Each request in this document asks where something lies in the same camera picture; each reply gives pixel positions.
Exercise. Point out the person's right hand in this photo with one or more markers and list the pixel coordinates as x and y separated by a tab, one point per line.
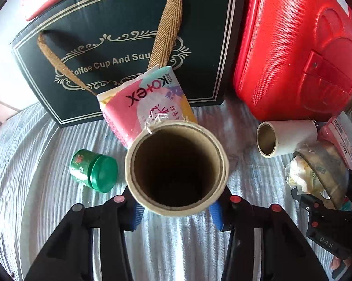
337	264

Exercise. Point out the tall lint roller refill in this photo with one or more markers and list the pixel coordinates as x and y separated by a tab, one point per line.
176	181

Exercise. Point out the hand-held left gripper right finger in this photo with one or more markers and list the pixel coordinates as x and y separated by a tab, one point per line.
217	213

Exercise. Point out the pink sanitary pad pack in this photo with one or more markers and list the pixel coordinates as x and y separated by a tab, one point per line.
129	108

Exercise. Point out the small green jar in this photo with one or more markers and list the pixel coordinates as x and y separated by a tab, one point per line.
94	169

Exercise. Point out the black gift box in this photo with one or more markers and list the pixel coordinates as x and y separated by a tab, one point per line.
120	29

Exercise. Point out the red bear hard case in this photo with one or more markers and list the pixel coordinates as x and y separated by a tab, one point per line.
281	49

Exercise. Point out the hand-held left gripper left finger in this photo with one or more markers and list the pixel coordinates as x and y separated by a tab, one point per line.
135	213

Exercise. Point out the striped bed sheet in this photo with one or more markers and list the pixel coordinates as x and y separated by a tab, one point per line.
47	210

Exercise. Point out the short lint roller refill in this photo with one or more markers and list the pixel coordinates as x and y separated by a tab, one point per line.
293	136

